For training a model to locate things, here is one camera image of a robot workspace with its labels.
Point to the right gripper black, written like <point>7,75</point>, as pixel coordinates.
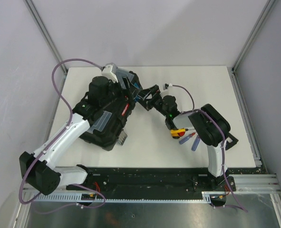
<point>147,103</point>

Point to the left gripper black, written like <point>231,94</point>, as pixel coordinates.
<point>125,94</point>

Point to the black plastic toolbox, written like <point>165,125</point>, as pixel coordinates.
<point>106,120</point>

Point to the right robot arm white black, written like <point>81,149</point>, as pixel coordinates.
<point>211,128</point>

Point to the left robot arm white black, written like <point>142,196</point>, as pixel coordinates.
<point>39,168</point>

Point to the yellow utility knife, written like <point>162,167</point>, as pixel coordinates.
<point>174,133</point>

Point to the blue screwdriver left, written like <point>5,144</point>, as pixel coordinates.
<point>186,138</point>

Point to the blue screwdriver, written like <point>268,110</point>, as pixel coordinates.
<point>186,138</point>
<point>196,143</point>

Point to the blue screwdriver right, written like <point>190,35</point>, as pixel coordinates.
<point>196,143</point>

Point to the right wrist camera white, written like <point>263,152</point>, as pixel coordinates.
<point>167,86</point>

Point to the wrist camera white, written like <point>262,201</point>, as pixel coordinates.
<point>167,86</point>
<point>109,71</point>

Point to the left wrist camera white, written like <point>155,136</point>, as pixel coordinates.
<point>109,71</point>

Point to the red handled pliers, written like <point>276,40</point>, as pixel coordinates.
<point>181,134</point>

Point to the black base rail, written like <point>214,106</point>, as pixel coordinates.
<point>154,183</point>

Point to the right aluminium frame post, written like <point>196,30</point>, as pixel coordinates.
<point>258,26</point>

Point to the aluminium frame post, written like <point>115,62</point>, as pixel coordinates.
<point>43,29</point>
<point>258,26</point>

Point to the claw hammer black handle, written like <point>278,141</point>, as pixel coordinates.
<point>231,141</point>

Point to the grey slotted cable duct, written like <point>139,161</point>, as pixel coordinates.
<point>82,197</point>

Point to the left aluminium frame post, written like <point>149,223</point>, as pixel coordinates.
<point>43,29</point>

